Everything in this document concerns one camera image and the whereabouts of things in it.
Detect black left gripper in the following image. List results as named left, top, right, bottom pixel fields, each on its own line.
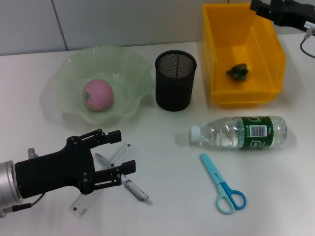
left=15, top=127, right=137, bottom=199

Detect clear green-label water bottle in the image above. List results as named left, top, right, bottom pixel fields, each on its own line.
left=189, top=115, right=288, bottom=150

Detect clear plastic ruler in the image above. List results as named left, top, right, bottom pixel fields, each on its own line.
left=68, top=142, right=138, bottom=218

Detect pink toy peach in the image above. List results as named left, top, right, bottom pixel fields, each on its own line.
left=82, top=79, right=115, bottom=112

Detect grey transparent pen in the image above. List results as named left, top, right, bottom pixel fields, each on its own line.
left=95, top=152, right=154, bottom=206

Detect yellow plastic bin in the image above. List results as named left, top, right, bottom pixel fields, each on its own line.
left=201, top=2, right=287, bottom=109

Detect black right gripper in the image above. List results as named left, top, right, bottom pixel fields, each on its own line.
left=249, top=0, right=315, bottom=32

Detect green wavy glass fruit bowl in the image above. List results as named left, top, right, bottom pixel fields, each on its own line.
left=53, top=45, right=155, bottom=127

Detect blue scissors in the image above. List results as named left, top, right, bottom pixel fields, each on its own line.
left=200, top=153, right=247, bottom=215

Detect left arm cable with plug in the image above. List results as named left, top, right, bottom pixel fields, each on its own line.
left=0, top=147, right=47, bottom=219

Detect right arm cable with plug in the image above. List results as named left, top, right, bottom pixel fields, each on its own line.
left=299, top=27, right=315, bottom=59

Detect black mesh pen holder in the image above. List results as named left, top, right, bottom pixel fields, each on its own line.
left=154, top=50, right=198, bottom=112

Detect green plastic wrapper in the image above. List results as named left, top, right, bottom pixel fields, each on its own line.
left=225, top=63, right=252, bottom=83

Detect arm cable with plug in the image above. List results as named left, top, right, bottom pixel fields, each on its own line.
left=0, top=147, right=47, bottom=219
left=299, top=27, right=315, bottom=59

